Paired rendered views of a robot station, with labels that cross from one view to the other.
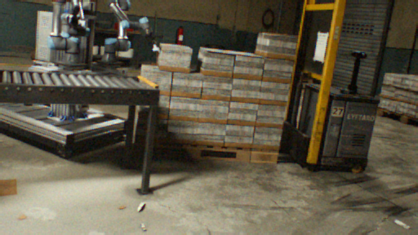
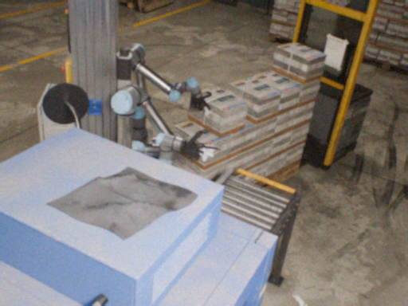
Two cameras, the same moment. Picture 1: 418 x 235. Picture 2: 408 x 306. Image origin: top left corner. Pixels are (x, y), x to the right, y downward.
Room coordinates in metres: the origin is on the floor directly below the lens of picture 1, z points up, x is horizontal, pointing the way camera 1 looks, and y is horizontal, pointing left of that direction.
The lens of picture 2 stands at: (1.17, 2.33, 2.56)
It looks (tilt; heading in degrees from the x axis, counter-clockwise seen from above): 32 degrees down; 319
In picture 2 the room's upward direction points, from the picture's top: 9 degrees clockwise
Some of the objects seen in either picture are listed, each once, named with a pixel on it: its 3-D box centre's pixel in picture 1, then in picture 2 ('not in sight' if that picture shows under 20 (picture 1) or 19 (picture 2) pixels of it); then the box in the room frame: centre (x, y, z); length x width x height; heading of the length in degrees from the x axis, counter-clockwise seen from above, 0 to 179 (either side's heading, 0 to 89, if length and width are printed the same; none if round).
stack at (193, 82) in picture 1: (195, 113); (233, 157); (3.80, 0.03, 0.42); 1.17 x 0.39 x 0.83; 101
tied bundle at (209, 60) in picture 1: (215, 62); (252, 100); (3.83, -0.09, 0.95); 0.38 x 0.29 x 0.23; 12
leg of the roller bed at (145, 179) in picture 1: (148, 149); (284, 246); (2.76, 0.33, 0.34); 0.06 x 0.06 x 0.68; 28
